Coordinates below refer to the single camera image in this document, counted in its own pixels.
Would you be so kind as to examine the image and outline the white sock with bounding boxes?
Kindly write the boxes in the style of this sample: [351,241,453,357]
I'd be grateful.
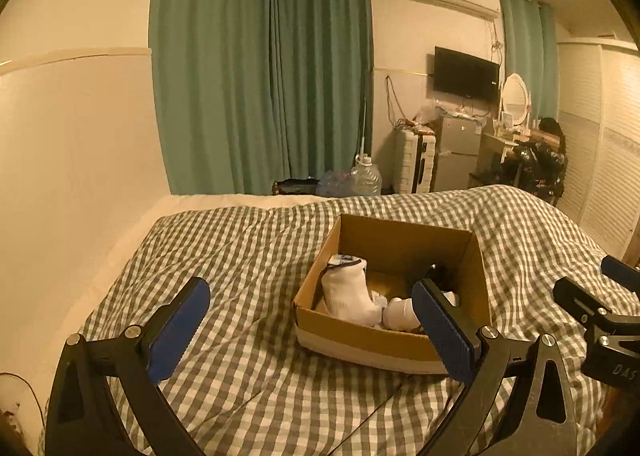
[382,290,459,332]
[320,254,384,327]

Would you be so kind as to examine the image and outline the grey checkered duvet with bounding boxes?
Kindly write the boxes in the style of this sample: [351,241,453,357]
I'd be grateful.
[37,183,640,456]

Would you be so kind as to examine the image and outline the brown cardboard box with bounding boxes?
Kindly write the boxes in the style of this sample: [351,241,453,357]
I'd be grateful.
[293,213,490,375]

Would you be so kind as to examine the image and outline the black garbage bags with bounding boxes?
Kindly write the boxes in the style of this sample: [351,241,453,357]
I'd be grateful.
[498,141,567,206]

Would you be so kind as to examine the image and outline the wooden vanity desk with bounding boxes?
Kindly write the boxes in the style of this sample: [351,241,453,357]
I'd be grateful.
[468,129,561,189]

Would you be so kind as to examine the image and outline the white louvered wardrobe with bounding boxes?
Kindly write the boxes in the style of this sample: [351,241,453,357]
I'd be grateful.
[558,38,639,265]

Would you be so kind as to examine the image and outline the white round vanity mirror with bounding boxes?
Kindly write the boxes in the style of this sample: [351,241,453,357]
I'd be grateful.
[500,73,530,128]

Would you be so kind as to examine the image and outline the silver mini fridge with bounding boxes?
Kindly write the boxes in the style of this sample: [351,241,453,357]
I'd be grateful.
[432,115,482,192]

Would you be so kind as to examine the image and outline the large clear water jug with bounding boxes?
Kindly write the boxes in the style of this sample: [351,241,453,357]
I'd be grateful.
[349,153,382,196]

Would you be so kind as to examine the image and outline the white suitcase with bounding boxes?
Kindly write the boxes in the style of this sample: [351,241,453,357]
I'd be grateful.
[393,128,436,194]

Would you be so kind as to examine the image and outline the black bag on floor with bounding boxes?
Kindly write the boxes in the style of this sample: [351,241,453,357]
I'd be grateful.
[271,178,319,195]

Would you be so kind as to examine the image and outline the teal window curtain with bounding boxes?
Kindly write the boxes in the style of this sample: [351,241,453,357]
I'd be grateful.
[500,0,559,118]

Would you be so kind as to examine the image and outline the black wall television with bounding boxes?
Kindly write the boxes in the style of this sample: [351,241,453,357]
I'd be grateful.
[433,47,500,103]

